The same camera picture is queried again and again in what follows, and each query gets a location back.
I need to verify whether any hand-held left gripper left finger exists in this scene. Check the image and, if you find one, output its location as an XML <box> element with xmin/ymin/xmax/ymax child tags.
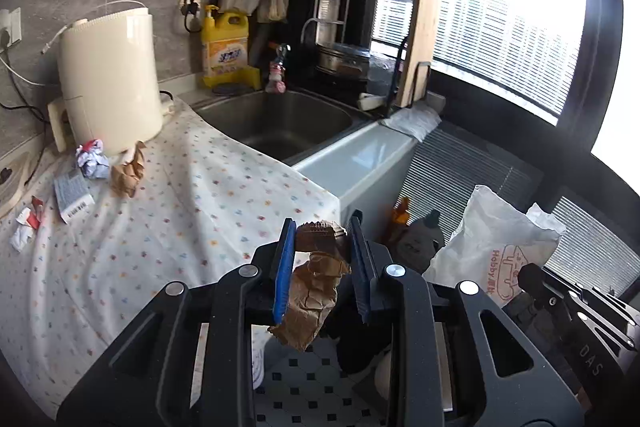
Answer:
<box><xmin>57</xmin><ymin>218</ymin><xmax>297</xmax><ymax>427</ymax></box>

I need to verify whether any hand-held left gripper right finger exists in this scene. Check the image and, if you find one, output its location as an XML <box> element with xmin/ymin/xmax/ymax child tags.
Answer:
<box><xmin>349</xmin><ymin>209</ymin><xmax>586</xmax><ymax>427</ymax></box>

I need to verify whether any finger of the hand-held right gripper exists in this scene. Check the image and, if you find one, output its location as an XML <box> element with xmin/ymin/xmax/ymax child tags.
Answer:
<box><xmin>516</xmin><ymin>263</ymin><xmax>640</xmax><ymax>353</ymax></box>
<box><xmin>501</xmin><ymin>292</ymin><xmax>586</xmax><ymax>358</ymax></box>

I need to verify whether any white printed paper bag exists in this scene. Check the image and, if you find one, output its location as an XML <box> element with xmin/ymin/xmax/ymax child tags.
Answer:
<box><xmin>422</xmin><ymin>184</ymin><xmax>568</xmax><ymax>308</ymax></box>

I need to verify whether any torn brown paper piece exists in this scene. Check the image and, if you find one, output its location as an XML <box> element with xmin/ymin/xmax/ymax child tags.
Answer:
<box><xmin>110</xmin><ymin>141</ymin><xmax>147</xmax><ymax>199</ymax></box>

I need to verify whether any small white carton box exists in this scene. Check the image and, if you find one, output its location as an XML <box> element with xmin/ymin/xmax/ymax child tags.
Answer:
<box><xmin>52</xmin><ymin>169</ymin><xmax>96</xmax><ymax>225</ymax></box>

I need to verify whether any red white wrapper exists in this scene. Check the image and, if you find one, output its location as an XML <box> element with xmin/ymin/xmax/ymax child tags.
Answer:
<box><xmin>11</xmin><ymin>196</ymin><xmax>46</xmax><ymax>253</ymax></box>

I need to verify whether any white laundry detergent bottle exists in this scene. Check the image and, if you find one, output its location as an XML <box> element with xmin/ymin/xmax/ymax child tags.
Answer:
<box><xmin>395</xmin><ymin>209</ymin><xmax>446</xmax><ymax>273</ymax></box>

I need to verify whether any orange bottle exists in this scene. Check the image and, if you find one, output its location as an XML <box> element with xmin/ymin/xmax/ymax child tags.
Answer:
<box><xmin>390</xmin><ymin>197</ymin><xmax>413</xmax><ymax>233</ymax></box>

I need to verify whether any white dotted tablecloth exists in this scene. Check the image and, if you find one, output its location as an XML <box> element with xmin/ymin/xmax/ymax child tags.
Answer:
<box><xmin>0</xmin><ymin>99</ymin><xmax>343</xmax><ymax>420</ymax></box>

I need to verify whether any steel sink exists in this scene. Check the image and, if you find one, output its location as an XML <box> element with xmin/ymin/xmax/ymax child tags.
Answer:
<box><xmin>192</xmin><ymin>88</ymin><xmax>373</xmax><ymax>165</ymax></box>

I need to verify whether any faucet with pink filter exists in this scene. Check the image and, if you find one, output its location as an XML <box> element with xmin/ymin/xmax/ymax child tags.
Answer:
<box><xmin>265</xmin><ymin>41</ymin><xmax>292</xmax><ymax>95</ymax></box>

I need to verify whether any clear plastic box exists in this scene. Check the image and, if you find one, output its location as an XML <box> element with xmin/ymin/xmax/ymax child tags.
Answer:
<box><xmin>367</xmin><ymin>57</ymin><xmax>401</xmax><ymax>95</ymax></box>

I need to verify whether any steel pot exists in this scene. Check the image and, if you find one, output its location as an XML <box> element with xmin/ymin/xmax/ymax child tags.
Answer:
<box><xmin>315</xmin><ymin>44</ymin><xmax>373</xmax><ymax>80</ymax></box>

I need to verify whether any yellow detergent bottle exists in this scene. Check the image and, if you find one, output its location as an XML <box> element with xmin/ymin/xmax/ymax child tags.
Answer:
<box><xmin>200</xmin><ymin>4</ymin><xmax>251</xmax><ymax>90</ymax></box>

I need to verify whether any wooden cutting board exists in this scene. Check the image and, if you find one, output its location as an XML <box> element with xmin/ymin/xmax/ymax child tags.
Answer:
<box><xmin>395</xmin><ymin>0</ymin><xmax>441</xmax><ymax>108</ymax></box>

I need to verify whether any cream air fryer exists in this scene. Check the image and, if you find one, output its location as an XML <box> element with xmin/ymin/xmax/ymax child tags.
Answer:
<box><xmin>47</xmin><ymin>4</ymin><xmax>166</xmax><ymax>155</ymax></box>

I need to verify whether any black window frame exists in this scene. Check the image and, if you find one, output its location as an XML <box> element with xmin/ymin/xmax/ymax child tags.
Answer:
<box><xmin>427</xmin><ymin>0</ymin><xmax>640</xmax><ymax>288</ymax></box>

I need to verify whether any black power cable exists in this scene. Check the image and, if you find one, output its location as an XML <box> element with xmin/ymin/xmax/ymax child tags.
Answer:
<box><xmin>0</xmin><ymin>102</ymin><xmax>51</xmax><ymax>188</ymax></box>

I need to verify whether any white cable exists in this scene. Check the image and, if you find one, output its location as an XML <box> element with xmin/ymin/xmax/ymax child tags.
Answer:
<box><xmin>0</xmin><ymin>0</ymin><xmax>146</xmax><ymax>88</ymax></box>

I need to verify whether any white wall socket panel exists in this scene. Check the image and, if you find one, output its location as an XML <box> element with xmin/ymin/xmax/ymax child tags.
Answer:
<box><xmin>0</xmin><ymin>7</ymin><xmax>23</xmax><ymax>52</ymax></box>

